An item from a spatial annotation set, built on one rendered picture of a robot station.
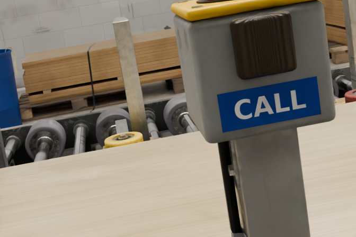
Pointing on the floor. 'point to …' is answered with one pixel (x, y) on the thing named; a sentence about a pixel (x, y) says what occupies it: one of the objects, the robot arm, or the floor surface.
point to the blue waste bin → (8, 91)
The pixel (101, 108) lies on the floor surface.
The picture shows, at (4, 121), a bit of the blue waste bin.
